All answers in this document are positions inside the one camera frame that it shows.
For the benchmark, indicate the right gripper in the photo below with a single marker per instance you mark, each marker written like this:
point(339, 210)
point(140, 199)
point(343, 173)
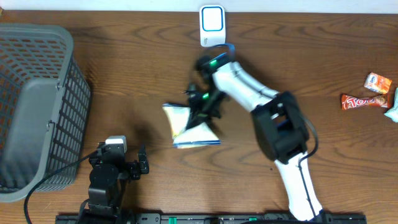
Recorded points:
point(197, 117)

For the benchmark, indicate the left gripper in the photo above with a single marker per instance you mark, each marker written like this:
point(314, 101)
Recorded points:
point(134, 170)

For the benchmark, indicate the white printed refill pouch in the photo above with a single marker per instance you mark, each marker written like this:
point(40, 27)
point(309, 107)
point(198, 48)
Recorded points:
point(183, 137)

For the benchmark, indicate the red Top chocolate bar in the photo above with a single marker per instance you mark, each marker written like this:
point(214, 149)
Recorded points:
point(350, 102)

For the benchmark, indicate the small orange tissue pack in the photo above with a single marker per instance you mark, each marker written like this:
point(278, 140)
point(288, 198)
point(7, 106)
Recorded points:
point(377, 83)

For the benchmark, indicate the light blue wipes packet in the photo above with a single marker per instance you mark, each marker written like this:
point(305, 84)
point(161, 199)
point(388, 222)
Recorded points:
point(392, 113)

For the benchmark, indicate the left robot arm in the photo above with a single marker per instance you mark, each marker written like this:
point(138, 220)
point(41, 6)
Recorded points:
point(111, 172)

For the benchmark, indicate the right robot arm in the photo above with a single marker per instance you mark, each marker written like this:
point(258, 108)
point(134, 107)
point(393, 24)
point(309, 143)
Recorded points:
point(281, 130)

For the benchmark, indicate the white barcode scanner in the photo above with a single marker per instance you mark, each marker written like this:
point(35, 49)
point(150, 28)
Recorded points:
point(212, 25)

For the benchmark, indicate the grey plastic mesh basket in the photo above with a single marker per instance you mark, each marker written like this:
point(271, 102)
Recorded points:
point(45, 102)

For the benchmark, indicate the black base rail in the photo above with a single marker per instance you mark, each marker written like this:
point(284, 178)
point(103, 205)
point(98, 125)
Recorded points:
point(327, 218)

